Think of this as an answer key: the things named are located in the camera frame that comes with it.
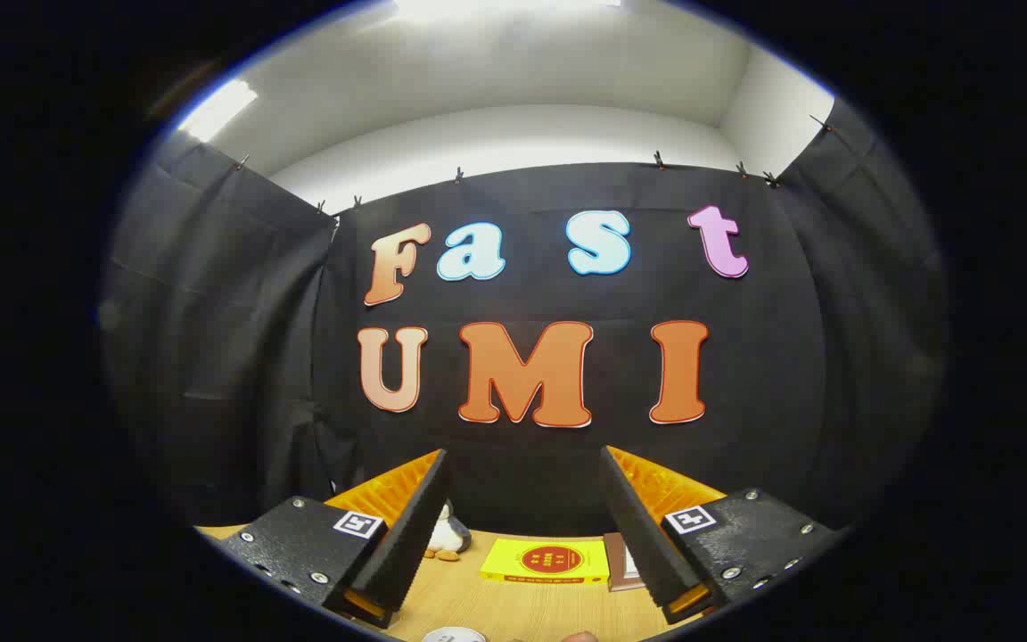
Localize yellow book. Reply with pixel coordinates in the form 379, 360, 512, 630
480, 537, 611, 586

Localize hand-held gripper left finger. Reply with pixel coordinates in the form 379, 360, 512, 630
219, 449, 456, 630

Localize penguin plush toy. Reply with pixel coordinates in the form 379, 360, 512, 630
424, 501, 472, 563

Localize row of cloth clips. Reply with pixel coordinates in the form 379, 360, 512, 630
233, 114, 835, 215

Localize brown cover book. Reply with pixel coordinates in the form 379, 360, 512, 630
604, 532, 648, 592

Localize ceiling light panel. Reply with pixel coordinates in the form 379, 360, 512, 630
393, 0, 623, 24
179, 78, 258, 142

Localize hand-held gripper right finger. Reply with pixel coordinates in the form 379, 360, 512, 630
600, 444, 849, 625

